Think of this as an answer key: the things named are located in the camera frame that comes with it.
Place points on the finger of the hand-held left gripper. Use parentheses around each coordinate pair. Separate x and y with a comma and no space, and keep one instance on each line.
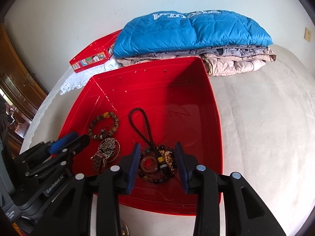
(64,141)
(78,143)

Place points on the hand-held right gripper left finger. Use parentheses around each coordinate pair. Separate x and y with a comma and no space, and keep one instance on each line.
(133,169)

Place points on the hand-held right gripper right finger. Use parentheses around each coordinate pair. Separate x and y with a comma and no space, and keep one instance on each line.
(181,167)

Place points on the silver metal watch band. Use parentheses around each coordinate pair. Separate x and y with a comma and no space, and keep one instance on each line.
(98,159)

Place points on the red tin box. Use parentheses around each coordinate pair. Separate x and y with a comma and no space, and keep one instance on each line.
(160,91)

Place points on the white lace cloth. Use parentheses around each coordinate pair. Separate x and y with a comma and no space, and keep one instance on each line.
(76,81)

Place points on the brown wooden wardrobe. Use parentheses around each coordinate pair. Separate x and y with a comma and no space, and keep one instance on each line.
(19,78)

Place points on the red tin lid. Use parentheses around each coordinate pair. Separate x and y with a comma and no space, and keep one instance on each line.
(91,59)

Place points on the folded beige clothes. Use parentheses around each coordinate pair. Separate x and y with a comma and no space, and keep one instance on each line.
(233,64)

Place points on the blue quilted jacket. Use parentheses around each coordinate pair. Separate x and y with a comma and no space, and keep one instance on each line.
(184,34)

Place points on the beige wall socket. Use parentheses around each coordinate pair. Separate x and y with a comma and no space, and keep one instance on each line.
(307,34)

